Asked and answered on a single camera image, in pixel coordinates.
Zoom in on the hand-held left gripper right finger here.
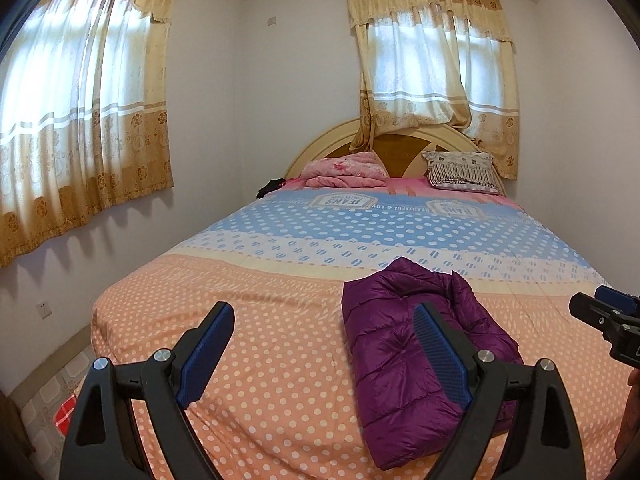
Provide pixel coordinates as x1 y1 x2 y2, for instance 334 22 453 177
413 301 587 480

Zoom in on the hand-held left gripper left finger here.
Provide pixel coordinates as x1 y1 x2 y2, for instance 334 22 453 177
59 301 236 480

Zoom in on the striped pillow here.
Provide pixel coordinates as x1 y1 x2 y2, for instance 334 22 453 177
421 150 501 195

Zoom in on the brown wooden panel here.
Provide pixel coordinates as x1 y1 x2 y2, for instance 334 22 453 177
0 390 36 480

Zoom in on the bed with dotted sheet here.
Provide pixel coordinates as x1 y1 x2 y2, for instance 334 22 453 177
90 176 632 480

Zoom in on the person's right hand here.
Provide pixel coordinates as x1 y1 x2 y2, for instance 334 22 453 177
614 367 640 456

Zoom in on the pink folded blanket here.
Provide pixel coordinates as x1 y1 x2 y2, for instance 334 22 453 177
299 152 391 190

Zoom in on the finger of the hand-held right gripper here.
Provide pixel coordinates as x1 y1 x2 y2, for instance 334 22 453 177
595 285 640 313
569 292 626 333

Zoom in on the red checked cloth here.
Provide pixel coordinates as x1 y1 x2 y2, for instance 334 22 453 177
54 395 78 433

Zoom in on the dark cloth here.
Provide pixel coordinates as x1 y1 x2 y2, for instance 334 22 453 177
256 177 287 200

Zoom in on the wide cream gold curtain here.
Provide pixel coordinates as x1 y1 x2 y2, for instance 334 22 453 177
0 0 182 268

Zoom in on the cream wooden headboard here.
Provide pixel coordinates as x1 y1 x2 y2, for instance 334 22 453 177
284 116 506 193

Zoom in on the purple puffer jacket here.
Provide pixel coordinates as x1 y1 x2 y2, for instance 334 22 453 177
341 256 525 467

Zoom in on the narrow cream gold curtain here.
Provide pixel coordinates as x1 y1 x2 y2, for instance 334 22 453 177
346 0 518 182

